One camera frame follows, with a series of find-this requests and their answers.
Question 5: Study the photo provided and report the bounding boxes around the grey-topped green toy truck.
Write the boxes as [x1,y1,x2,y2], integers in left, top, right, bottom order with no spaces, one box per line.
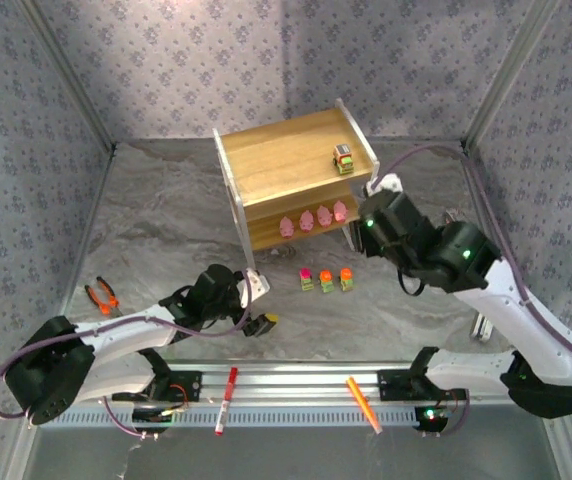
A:
[332,143,357,176]

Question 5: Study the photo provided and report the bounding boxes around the red whiteboard marker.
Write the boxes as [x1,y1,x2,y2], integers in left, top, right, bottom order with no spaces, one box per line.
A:
[214,366,240,437]

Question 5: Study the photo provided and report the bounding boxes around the orange pen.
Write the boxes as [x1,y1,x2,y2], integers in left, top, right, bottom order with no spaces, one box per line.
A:
[344,374,384,435]

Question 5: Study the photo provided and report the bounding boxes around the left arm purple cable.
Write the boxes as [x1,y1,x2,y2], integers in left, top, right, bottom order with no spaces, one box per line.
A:
[0,272,255,441]

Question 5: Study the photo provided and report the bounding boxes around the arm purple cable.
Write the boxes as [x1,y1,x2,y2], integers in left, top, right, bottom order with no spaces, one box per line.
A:
[0,272,255,441]
[373,144,572,439]

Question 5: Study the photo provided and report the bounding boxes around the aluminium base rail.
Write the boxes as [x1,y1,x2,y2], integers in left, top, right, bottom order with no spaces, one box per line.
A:
[160,358,517,407]

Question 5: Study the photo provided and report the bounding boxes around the aluminium table side rail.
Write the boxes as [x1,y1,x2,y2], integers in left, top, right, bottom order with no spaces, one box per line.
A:
[459,144,567,346]
[48,144,118,351]

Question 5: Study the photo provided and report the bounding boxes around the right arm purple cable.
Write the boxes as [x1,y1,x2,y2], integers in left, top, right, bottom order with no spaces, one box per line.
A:
[373,144,572,439]

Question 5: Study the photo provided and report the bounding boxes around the grey slotted cable duct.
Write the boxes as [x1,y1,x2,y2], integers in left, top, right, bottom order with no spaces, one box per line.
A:
[40,404,450,430]

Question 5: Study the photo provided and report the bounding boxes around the wooden shelf with white frame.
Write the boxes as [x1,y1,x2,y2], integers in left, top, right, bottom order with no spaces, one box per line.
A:
[212,97,381,274]

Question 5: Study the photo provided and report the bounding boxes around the orange-handled pliers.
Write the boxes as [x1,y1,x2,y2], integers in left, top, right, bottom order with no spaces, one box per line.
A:
[83,275,121,317]

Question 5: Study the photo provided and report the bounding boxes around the silver metal bracket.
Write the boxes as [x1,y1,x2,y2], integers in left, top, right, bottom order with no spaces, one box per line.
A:
[469,307,495,344]

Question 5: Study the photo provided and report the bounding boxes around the aluminium frame post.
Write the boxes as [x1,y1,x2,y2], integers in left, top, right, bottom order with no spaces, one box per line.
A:
[460,0,562,151]
[15,0,118,156]

